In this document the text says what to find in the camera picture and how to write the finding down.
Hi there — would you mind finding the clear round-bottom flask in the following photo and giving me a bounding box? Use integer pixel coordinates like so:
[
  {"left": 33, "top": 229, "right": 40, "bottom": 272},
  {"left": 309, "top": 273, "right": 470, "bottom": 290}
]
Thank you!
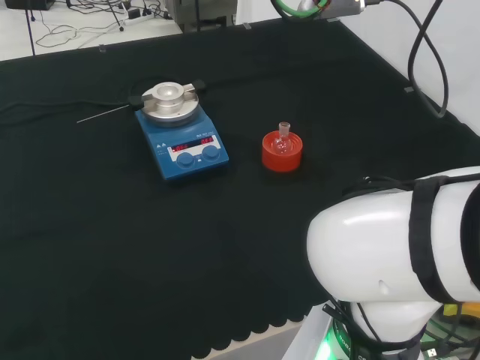
[{"left": 273, "top": 121, "right": 293, "bottom": 155}]

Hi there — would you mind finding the red ribbed flask stand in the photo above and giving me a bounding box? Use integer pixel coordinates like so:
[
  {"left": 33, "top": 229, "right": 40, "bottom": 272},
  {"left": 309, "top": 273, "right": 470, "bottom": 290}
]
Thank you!
[{"left": 261, "top": 128, "right": 304, "bottom": 173}]

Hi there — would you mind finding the heater with blue base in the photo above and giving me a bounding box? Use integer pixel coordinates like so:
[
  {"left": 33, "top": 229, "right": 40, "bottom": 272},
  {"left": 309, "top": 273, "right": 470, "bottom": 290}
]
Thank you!
[{"left": 127, "top": 79, "right": 230, "bottom": 184}]

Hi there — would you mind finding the black bench cloth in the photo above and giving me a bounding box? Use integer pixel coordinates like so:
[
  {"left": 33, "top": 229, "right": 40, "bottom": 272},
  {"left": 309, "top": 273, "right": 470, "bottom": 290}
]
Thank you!
[{"left": 0, "top": 16, "right": 480, "bottom": 360}]

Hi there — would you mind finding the thin metal probe rod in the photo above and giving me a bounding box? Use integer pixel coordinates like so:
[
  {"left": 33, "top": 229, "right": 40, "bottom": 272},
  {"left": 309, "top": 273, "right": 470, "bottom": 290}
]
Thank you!
[{"left": 76, "top": 104, "right": 131, "bottom": 125}]

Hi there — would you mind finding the grey equipment cabinet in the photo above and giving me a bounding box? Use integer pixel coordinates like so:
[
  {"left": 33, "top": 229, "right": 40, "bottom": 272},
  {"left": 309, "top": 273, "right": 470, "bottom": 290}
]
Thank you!
[{"left": 166, "top": 0, "right": 238, "bottom": 37}]

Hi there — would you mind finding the white power strip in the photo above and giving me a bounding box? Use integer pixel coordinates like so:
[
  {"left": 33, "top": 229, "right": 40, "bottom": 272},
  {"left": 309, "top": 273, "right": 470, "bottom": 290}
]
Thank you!
[{"left": 121, "top": 7, "right": 155, "bottom": 26}]

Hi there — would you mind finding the black tripod leg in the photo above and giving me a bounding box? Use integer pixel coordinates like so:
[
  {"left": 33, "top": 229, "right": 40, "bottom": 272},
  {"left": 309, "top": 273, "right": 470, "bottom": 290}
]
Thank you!
[{"left": 107, "top": 0, "right": 127, "bottom": 33}]

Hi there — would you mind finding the thin dark pole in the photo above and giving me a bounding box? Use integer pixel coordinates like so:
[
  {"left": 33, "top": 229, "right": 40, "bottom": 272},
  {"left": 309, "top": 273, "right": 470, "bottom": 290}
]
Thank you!
[{"left": 27, "top": 0, "right": 38, "bottom": 57}]

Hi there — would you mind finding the black box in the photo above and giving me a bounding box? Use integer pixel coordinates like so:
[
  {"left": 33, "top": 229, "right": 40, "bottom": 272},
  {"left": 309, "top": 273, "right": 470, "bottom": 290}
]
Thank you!
[{"left": 4, "top": 0, "right": 56, "bottom": 11}]

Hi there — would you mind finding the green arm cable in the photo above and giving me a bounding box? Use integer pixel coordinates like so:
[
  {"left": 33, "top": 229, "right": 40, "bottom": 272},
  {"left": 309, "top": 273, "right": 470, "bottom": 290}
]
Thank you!
[{"left": 270, "top": 0, "right": 328, "bottom": 20}]

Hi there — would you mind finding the thick black heater cable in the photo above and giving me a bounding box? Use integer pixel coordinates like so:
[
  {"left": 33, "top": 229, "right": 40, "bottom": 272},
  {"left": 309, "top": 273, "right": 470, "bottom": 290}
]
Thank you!
[{"left": 0, "top": 97, "right": 132, "bottom": 116}]

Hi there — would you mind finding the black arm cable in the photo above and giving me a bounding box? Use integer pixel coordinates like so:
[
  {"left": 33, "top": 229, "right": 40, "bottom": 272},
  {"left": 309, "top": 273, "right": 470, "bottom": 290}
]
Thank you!
[{"left": 370, "top": 0, "right": 450, "bottom": 119}]

